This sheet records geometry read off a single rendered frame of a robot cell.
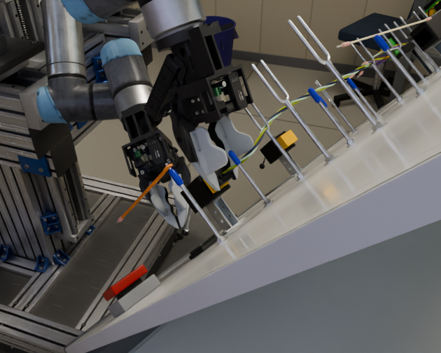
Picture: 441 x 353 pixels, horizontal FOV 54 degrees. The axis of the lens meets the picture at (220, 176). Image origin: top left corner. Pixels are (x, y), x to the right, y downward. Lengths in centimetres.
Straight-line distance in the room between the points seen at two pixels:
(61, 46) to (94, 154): 192
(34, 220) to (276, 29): 271
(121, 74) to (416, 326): 74
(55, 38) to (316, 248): 83
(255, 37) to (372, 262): 306
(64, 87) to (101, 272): 103
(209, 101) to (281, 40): 333
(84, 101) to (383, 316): 73
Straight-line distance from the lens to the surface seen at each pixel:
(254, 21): 387
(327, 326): 93
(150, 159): 73
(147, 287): 56
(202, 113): 57
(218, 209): 64
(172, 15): 56
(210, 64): 54
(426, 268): 110
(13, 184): 164
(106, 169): 268
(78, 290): 179
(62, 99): 92
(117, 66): 82
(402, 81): 155
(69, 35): 96
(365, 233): 16
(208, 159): 58
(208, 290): 27
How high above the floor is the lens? 156
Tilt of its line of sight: 38 degrees down
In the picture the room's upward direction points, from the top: straight up
